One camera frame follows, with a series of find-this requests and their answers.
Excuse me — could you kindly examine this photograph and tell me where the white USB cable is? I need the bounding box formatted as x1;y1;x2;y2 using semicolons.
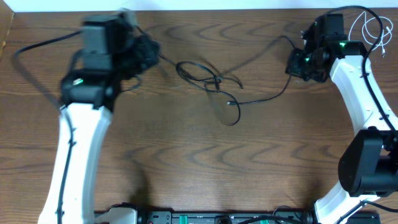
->
348;11;394;58

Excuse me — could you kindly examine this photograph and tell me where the black USB cable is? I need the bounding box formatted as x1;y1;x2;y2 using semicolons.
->
158;54;242;127

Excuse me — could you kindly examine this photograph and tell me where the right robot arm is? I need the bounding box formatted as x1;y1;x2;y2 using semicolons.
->
285;14;397;223

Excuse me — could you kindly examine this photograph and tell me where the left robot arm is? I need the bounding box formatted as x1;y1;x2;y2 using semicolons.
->
38;51;120;223

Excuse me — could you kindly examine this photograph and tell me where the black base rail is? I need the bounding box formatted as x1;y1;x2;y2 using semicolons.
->
93;210;382;224

